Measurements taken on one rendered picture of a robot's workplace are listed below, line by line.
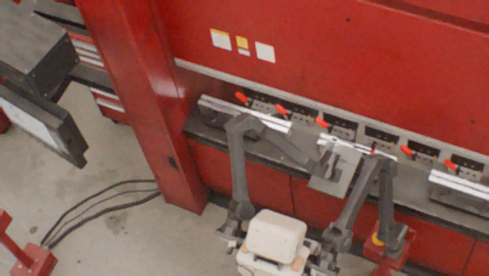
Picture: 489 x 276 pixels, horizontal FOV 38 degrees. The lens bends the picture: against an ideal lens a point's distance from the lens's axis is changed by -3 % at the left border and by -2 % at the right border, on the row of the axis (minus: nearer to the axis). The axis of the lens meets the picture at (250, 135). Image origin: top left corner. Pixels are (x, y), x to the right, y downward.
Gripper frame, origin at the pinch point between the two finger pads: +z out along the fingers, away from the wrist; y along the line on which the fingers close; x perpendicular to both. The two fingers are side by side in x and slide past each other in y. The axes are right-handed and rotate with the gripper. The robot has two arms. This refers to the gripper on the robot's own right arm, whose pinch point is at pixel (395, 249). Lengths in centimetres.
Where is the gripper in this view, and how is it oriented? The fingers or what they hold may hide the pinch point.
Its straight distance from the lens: 355.7
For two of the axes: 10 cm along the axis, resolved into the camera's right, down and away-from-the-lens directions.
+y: 4.8, -8.6, 1.6
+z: 2.2, 3.0, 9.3
